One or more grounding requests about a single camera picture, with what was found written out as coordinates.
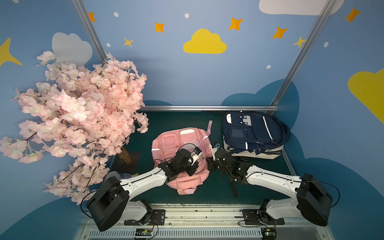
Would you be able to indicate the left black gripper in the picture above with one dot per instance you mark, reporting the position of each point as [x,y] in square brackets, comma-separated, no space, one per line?
[191,160]

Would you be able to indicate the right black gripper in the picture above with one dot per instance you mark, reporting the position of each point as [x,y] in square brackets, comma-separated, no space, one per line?
[221,156]

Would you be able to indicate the pink backpack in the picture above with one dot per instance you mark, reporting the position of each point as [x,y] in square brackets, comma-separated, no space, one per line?
[166,145]

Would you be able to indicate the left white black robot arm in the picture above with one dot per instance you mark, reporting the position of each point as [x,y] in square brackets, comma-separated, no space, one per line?
[110,201]

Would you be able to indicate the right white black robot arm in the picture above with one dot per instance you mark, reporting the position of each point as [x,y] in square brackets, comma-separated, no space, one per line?
[306,196]

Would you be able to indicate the navy blue backpack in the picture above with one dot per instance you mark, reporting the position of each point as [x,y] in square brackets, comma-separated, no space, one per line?
[254,135]

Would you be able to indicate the rear horizontal aluminium bar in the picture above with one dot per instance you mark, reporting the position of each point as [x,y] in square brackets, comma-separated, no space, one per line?
[208,108]

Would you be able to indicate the blue patterned cloth item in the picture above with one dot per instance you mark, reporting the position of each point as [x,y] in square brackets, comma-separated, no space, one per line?
[128,176]

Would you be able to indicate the left green circuit board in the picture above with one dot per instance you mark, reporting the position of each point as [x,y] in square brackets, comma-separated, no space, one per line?
[143,233]

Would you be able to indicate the green circuit board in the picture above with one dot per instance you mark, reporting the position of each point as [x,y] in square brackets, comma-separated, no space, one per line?
[268,234]
[143,233]

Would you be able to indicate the right green circuit board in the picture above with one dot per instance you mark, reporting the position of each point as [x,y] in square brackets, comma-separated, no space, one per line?
[268,234]

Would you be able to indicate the pink cherry blossom tree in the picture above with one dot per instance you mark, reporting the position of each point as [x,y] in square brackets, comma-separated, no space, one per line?
[85,114]

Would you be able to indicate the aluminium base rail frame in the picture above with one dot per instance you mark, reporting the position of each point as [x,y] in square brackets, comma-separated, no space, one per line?
[205,222]

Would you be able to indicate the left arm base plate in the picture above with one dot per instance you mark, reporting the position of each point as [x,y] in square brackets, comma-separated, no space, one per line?
[156,217]

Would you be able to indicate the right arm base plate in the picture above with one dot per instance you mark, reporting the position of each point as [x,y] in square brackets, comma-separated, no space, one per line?
[255,216]

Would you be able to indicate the right side floor rail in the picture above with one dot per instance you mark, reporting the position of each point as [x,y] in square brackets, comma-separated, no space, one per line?
[288,162]

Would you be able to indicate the left aluminium frame post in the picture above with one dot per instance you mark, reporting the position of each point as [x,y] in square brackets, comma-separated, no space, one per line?
[88,25]

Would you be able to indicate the aluminium frame post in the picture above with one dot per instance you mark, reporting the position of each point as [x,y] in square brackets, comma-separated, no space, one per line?
[305,49]
[88,25]

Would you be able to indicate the right aluminium frame post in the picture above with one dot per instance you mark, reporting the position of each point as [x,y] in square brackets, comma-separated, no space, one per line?
[305,49]

